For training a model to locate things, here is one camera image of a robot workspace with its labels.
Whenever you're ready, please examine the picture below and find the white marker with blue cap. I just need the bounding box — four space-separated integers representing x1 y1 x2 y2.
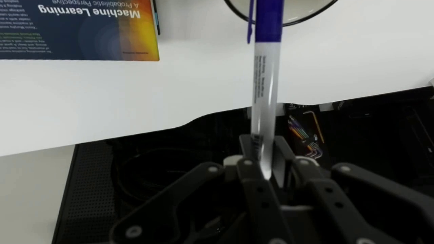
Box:
247 0 283 179

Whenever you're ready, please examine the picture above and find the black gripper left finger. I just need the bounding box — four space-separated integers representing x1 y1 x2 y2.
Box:
108 134 294 244

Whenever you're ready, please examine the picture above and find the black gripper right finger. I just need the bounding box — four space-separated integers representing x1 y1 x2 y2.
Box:
274 137 434 244

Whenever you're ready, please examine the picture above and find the colourful hex key set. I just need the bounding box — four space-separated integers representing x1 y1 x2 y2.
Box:
287 110 325 160

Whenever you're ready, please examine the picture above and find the dark blue hardcover book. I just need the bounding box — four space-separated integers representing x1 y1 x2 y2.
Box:
0 0 160 61

